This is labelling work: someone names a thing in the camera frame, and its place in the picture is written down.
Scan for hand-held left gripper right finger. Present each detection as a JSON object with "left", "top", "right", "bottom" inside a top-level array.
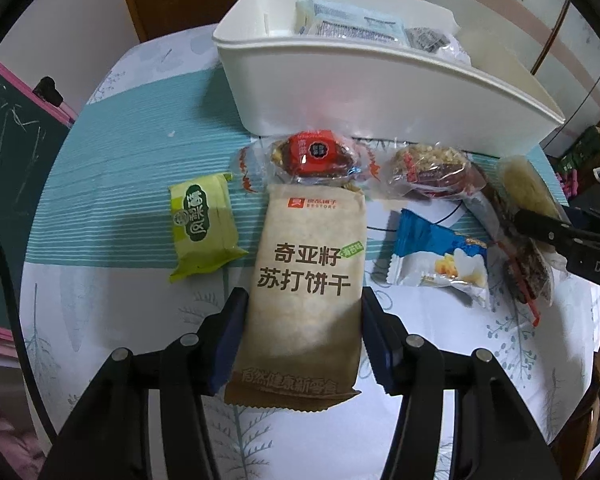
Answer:
[{"left": 361, "top": 290, "right": 563, "bottom": 480}]

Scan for small clear black-print packet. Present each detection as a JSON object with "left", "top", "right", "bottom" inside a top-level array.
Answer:
[{"left": 404, "top": 25, "right": 473, "bottom": 66}]

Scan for black easel knob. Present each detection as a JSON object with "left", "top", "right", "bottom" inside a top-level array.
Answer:
[{"left": 32, "top": 76, "right": 65, "bottom": 108}]

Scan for blue white snack packet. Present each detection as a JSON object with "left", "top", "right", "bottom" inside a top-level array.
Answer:
[{"left": 372, "top": 208, "right": 491, "bottom": 308}]

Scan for clear nut date packet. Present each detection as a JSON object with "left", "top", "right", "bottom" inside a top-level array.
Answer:
[{"left": 384, "top": 144, "right": 488, "bottom": 201}]

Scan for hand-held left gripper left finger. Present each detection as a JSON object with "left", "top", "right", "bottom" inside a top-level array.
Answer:
[{"left": 37, "top": 286, "right": 251, "bottom": 480}]

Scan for beige cracker packet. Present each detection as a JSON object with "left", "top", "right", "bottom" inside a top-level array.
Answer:
[{"left": 223, "top": 182, "right": 367, "bottom": 408}]

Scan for white plastic bin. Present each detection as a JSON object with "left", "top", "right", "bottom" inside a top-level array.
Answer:
[{"left": 212, "top": 0, "right": 567, "bottom": 156}]

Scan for red label nut date packet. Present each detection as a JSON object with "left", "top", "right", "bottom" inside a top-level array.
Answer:
[{"left": 230, "top": 131, "right": 381, "bottom": 193}]

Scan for green snack packet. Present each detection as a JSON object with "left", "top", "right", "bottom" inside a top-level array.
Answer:
[{"left": 167, "top": 171, "right": 249, "bottom": 283}]

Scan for green chalkboard pink frame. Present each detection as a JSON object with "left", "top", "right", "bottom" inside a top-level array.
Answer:
[{"left": 0, "top": 57, "right": 78, "bottom": 351}]

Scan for brown floral snack packet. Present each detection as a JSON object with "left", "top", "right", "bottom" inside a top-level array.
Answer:
[{"left": 490, "top": 230, "right": 556, "bottom": 323}]

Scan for yellow crisp noodle packet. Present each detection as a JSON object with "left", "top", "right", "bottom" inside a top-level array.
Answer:
[{"left": 497, "top": 156, "right": 566, "bottom": 221}]

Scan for black cable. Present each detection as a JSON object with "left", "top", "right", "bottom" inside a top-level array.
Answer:
[{"left": 0, "top": 210, "right": 41, "bottom": 411}]

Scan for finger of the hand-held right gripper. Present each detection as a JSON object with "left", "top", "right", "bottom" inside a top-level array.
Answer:
[
  {"left": 513, "top": 208, "right": 600, "bottom": 256},
  {"left": 562, "top": 204, "right": 600, "bottom": 233}
]

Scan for green printed bag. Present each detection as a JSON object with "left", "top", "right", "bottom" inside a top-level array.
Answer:
[{"left": 555, "top": 125, "right": 600, "bottom": 176}]

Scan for pink toy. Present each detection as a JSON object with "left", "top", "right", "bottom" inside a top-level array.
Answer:
[{"left": 555, "top": 170, "right": 581, "bottom": 203}]

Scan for clear blue cake packet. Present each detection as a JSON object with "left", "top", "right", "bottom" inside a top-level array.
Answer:
[{"left": 294, "top": 0, "right": 408, "bottom": 48}]

